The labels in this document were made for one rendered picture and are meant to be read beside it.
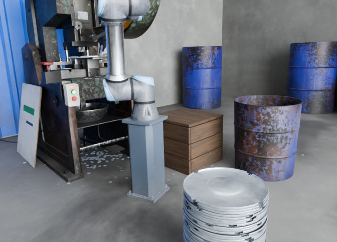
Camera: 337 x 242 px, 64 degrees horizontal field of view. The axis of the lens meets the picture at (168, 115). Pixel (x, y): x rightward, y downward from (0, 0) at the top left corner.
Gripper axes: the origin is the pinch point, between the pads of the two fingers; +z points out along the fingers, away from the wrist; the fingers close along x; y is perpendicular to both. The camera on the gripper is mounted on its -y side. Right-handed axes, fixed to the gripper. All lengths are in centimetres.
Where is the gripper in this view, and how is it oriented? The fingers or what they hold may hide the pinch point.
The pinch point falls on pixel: (99, 54)
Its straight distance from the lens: 188.3
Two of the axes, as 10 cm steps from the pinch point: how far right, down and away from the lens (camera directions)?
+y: 7.1, -1.8, 6.8
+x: -6.5, -5.4, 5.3
